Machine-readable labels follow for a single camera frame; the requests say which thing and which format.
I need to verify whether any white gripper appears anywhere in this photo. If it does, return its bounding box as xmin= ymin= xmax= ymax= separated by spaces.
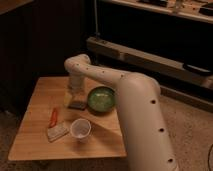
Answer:
xmin=63 ymin=76 xmax=85 ymax=107

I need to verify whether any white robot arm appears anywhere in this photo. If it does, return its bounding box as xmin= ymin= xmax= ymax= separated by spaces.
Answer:
xmin=64 ymin=54 xmax=179 ymax=171

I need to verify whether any green ceramic bowl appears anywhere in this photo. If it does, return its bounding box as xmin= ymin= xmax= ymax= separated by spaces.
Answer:
xmin=87 ymin=86 xmax=115 ymax=112

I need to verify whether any wooden table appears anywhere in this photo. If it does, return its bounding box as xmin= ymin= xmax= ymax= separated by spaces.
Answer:
xmin=8 ymin=77 xmax=126 ymax=171

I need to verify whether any grey baseboard heater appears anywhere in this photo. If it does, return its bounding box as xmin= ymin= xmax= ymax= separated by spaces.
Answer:
xmin=86 ymin=37 xmax=213 ymax=90

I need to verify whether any light wooden shelf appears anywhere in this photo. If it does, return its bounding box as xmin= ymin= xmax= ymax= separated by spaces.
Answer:
xmin=102 ymin=0 xmax=213 ymax=24

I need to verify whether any black object on heater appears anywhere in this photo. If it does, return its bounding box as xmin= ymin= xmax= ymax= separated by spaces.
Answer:
xmin=182 ymin=63 xmax=213 ymax=76

